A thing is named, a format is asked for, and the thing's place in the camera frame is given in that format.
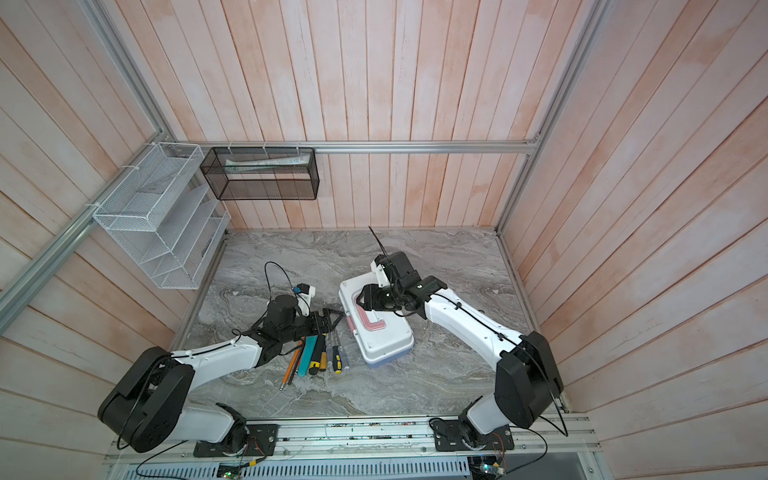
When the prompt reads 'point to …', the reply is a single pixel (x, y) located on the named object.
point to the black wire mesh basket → (262, 173)
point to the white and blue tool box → (380, 334)
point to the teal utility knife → (306, 355)
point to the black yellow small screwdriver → (337, 360)
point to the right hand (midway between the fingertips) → (363, 300)
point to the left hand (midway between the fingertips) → (334, 321)
